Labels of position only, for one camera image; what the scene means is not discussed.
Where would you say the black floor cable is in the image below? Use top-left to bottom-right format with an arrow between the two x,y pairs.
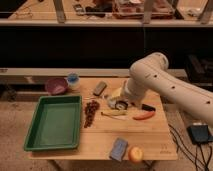
168,124 -> 213,171

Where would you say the wooden table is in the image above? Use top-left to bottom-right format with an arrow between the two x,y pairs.
28,78 -> 177,160

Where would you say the blue lidded plastic cup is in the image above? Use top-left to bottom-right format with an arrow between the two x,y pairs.
67,73 -> 79,90

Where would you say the bunch of dark grapes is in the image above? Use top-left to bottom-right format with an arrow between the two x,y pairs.
84,100 -> 100,128

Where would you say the yellow banana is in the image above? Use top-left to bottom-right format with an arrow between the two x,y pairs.
101,110 -> 127,116

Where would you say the black handled knife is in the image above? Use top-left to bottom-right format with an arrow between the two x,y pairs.
142,104 -> 156,111

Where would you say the black power box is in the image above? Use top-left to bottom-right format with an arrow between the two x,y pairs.
187,125 -> 213,144

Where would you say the round black tape roll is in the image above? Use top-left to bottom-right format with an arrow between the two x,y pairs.
115,101 -> 128,110

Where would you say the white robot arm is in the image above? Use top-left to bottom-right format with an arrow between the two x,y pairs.
123,52 -> 213,127

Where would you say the crumpled clear plastic bag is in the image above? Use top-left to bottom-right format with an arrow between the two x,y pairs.
107,88 -> 122,108

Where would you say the blue sponge block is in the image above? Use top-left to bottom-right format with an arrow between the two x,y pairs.
109,138 -> 128,162

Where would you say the orange fruit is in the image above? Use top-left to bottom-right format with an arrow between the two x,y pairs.
128,147 -> 143,163

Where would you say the purple bowl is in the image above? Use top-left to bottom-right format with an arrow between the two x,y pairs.
45,78 -> 68,95

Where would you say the green plastic tray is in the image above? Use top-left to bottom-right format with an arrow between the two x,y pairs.
24,95 -> 82,151

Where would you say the red tray on shelf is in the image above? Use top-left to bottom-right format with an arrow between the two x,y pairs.
112,0 -> 175,19

